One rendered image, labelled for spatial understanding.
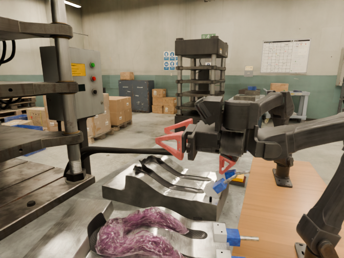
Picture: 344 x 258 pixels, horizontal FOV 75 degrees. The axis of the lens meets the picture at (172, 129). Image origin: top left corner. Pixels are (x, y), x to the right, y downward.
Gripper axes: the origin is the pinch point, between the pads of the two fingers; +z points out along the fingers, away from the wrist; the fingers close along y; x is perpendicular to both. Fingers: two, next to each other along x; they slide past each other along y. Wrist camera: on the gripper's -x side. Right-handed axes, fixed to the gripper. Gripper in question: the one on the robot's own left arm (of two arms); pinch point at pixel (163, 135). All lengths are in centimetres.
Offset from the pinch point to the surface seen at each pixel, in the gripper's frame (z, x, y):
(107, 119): 259, 144, -328
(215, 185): -11.6, 27.6, -19.2
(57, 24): 61, -29, -37
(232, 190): -17, 44, -39
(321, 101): -214, 167, -645
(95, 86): 71, 5, -67
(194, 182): -2.1, 33.9, -27.0
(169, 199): 4.4, 33.4, -13.8
